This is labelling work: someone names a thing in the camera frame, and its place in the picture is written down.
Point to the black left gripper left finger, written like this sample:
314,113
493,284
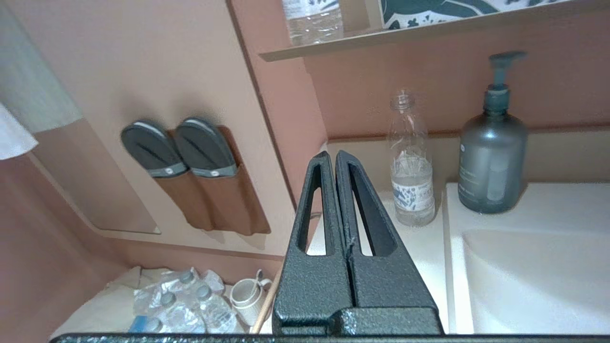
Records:
310,295

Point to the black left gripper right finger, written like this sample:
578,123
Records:
386,290

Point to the white sink basin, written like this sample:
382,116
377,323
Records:
533,276

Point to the white mug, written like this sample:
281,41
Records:
245,295

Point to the uncapped clear plastic bottle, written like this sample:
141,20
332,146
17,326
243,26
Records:
412,181

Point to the shrink-wrapped water bottle pack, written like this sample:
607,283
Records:
186,309

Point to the dark grey pump bottle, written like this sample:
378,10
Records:
493,162

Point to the dark grey slipper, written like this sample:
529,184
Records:
150,150
205,147

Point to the water bottle blue animal label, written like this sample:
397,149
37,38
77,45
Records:
312,21

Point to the large horse print pouch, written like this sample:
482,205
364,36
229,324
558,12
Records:
443,9

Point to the white hanging towel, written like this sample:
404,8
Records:
33,85

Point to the brown wall shelf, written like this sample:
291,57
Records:
429,35

